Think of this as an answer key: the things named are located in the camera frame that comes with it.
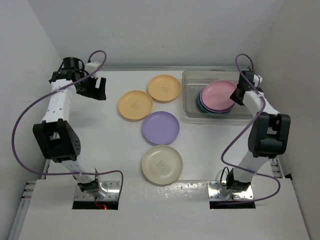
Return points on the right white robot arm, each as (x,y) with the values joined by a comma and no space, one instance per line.
(268,136)

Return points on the pink plate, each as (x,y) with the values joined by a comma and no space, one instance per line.
(216,95)

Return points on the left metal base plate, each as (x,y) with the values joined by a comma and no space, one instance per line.
(111,193)

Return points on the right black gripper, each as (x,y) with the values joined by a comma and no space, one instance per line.
(233,96)

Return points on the teal ornate plate back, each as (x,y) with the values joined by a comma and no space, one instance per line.
(201,107)

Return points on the yellow plate left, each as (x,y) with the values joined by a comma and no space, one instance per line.
(135,105)

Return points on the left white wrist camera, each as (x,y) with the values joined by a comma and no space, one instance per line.
(91,66)

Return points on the clear plastic bin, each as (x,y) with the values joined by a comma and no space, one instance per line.
(193,81)

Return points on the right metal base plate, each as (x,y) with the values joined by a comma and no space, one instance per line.
(218,192)

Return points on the yellow plate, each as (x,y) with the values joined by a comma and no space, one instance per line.
(164,88)
(135,105)

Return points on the purple plate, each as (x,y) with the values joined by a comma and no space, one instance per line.
(160,128)
(201,92)

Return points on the metal base plate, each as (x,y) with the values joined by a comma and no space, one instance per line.
(218,192)
(111,193)

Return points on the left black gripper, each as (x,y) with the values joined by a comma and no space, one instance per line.
(97,93)

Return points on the yellow plate back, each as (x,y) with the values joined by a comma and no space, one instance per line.
(164,88)

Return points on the cream plate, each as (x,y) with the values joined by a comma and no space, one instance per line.
(162,165)

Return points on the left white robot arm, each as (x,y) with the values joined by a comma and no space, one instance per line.
(56,138)

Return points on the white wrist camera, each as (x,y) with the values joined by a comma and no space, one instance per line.
(91,66)
(257,79)

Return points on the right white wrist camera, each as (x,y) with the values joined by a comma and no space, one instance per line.
(257,79)

